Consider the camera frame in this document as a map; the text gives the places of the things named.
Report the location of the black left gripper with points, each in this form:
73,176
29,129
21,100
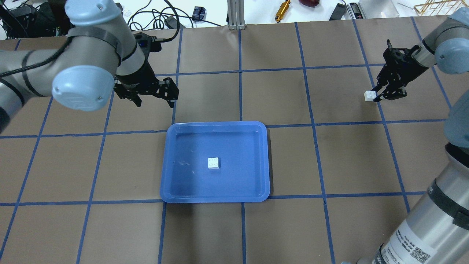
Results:
140,77

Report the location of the brass cylinder tool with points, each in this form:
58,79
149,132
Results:
282,10

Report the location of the black power adapter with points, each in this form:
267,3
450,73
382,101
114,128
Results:
172,23

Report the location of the black device top right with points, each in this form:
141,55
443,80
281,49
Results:
338,12

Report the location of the blue plastic tray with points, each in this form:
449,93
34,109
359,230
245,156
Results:
242,147

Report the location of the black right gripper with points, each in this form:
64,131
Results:
398,74

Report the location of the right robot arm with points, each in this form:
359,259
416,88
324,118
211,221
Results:
436,229

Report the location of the red fruit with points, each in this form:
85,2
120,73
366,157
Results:
310,3

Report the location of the white block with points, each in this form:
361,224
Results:
213,163
370,96

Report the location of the small blue black device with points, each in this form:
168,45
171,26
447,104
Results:
199,13

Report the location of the metal tin box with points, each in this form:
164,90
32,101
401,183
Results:
373,9

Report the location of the gold wire rack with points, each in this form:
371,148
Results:
423,8

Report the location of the aluminium frame post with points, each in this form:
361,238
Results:
236,19

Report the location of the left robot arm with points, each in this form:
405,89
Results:
99,57

